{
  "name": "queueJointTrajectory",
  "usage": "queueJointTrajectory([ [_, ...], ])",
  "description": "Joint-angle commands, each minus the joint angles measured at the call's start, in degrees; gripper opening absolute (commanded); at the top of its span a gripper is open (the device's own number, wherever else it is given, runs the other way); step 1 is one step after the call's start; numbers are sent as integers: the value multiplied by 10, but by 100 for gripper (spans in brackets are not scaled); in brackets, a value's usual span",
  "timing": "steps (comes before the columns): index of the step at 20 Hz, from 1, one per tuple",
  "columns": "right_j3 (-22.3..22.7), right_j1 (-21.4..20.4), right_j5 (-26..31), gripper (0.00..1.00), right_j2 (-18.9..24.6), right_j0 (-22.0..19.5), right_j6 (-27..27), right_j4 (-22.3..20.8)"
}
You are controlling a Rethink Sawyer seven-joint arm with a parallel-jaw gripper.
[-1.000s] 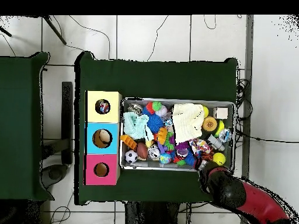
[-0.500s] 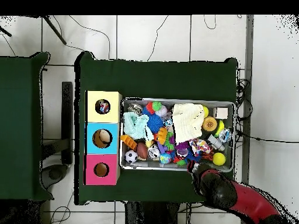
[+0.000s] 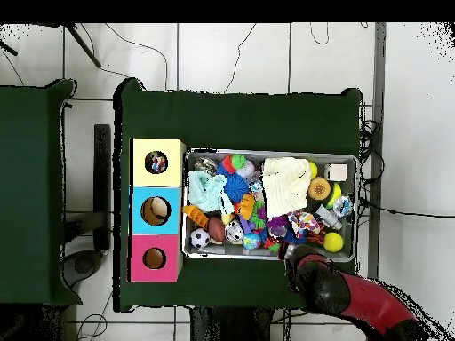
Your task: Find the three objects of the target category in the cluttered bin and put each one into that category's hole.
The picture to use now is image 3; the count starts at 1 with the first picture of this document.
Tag purple spiky rubber ball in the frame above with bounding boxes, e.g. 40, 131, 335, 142
266, 215, 290, 238

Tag colourful print cloth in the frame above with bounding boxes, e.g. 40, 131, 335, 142
286, 210, 321, 240

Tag wide orange studded block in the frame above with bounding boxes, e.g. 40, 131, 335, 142
235, 193, 256, 221

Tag cream yellow cloth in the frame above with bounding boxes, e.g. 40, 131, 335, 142
260, 156, 313, 219

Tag brown toy football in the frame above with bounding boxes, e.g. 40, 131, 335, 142
208, 217, 227, 244

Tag long orange toy block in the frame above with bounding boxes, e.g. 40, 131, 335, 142
181, 204, 210, 229

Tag small colourful patterned cloth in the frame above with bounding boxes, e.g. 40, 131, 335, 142
145, 151, 169, 174

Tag silver mesh bin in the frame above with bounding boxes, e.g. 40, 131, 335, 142
181, 147, 360, 264

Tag wooden box with three holes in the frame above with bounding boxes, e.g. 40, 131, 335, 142
127, 137, 188, 283

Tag blue spiky rubber ball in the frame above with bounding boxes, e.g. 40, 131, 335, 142
283, 230, 307, 247

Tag blue globe ball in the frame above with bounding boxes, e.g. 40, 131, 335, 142
243, 233, 262, 250

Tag black and white soccer ball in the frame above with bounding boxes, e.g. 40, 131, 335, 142
189, 227, 211, 250

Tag mint green cloth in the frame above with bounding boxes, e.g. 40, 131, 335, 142
187, 170, 232, 214

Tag dark green tablecloth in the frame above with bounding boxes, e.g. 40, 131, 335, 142
0, 78, 83, 306
112, 78, 363, 317

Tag grey round stand base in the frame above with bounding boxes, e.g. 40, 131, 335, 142
62, 250, 105, 289

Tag black tripod leg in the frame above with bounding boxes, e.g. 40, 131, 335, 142
65, 23, 102, 69
0, 40, 19, 57

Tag thin black floor cable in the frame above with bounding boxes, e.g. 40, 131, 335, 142
358, 198, 455, 218

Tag black cable bundle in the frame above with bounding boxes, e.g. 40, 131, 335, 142
358, 120, 385, 186

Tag grey floor cable cover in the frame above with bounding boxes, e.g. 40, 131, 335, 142
365, 22, 387, 280

